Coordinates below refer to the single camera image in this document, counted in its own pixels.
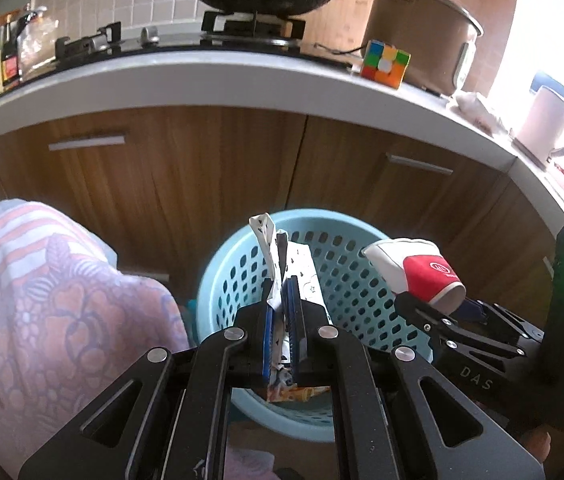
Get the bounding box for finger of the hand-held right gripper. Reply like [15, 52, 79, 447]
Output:
[393, 291, 528, 361]
[462, 297, 547, 343]

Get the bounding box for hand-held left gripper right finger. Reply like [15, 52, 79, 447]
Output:
[282, 275, 548, 480]

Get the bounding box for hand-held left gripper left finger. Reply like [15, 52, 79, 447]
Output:
[18, 277, 283, 480]

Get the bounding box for red paper cup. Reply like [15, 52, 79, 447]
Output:
[362, 238, 467, 311]

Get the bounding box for light blue plastic basket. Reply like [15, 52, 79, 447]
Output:
[196, 208, 435, 443]

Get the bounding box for blue white snack wrapper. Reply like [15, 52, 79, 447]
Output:
[248, 212, 333, 403]

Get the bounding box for person's right hand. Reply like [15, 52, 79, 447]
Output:
[522, 430, 553, 467]

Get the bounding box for wooden kitchen cabinet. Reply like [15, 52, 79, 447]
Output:
[0, 105, 563, 321]

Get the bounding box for white electric kettle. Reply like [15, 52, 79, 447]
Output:
[512, 85, 564, 163]

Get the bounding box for white crumpled cloth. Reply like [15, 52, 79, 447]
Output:
[449, 90, 510, 136]

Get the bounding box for white kitchen counter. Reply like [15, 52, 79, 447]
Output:
[0, 45, 564, 221]

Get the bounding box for colourful puzzle cube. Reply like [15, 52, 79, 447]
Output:
[360, 40, 411, 90]

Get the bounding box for black gas stove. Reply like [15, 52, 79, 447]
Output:
[0, 10, 358, 106]

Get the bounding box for wooden cutting board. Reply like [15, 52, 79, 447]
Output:
[298, 0, 488, 51]

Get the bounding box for brown electric cooker pot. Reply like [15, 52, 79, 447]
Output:
[362, 0, 484, 97]

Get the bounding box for clear plastic bag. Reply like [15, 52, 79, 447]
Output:
[17, 7, 60, 71]

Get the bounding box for soy sauce bottle red label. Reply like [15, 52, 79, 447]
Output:
[0, 14, 23, 87]

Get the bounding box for silver cabinet handle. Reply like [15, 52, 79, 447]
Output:
[386, 152, 454, 176]
[48, 133, 127, 152]

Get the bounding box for black power cable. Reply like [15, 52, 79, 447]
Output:
[314, 42, 365, 58]

